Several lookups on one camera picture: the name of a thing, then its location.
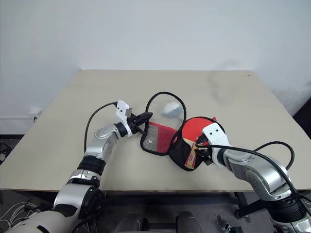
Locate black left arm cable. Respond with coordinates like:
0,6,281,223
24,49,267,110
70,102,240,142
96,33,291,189
84,101,120,156

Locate small metal clamp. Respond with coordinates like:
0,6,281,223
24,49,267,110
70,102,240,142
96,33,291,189
217,215,242,233

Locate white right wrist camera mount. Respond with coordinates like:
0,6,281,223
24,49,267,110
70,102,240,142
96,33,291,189
202,122,230,168

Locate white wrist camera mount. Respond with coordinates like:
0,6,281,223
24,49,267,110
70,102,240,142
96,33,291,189
202,122,230,168
115,100,134,135

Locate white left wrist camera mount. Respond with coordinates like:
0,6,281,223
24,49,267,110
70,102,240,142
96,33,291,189
115,100,134,135

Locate black object by wall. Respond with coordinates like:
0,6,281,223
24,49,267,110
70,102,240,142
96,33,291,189
293,96,311,140

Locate tangled white floor cables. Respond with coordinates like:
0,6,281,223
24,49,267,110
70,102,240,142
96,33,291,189
0,200,43,229

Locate white wall socket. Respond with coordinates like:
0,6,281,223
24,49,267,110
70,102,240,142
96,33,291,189
27,106,44,122

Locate red black paddle case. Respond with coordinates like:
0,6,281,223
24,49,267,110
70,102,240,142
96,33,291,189
139,91,226,172

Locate dark rounded shape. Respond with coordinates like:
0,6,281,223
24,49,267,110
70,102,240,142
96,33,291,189
114,217,149,233
175,210,196,233

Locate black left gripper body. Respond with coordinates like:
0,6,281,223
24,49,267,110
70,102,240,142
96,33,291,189
126,112,142,131

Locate red table tennis paddle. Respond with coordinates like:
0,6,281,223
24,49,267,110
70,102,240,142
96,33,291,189
181,117,221,168

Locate white grey crumpled wad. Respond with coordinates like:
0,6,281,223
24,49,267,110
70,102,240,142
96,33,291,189
161,101,183,119

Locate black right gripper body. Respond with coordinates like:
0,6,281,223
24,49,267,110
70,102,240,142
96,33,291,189
196,135,213,166

